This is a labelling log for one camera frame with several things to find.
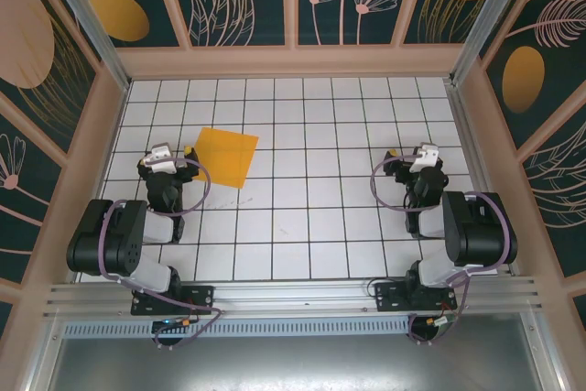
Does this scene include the orange square paper sheet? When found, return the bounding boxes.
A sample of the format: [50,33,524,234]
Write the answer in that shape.
[190,127,261,190]

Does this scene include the small power connector board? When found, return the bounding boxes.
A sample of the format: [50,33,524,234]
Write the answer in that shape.
[150,316,202,332]
[423,315,459,332]

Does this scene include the grey metal panel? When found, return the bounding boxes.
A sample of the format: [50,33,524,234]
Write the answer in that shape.
[27,335,564,391]

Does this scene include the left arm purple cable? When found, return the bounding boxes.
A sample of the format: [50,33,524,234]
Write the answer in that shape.
[98,157,225,351]

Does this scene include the aluminium side rail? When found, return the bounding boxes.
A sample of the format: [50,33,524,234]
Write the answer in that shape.
[446,81,521,277]

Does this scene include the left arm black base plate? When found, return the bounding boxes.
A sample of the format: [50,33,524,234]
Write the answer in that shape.
[131,285,216,317]

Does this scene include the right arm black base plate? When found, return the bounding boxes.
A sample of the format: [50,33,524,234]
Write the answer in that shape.
[374,280,459,312]

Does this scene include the aluminium frame post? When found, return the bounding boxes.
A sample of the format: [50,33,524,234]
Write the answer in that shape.
[448,0,523,85]
[36,0,132,92]

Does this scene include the aluminium mounting rail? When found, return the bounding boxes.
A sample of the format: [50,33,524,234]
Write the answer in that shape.
[43,277,546,319]

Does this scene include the grey slotted cable duct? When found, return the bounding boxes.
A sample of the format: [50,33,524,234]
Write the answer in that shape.
[59,317,413,338]

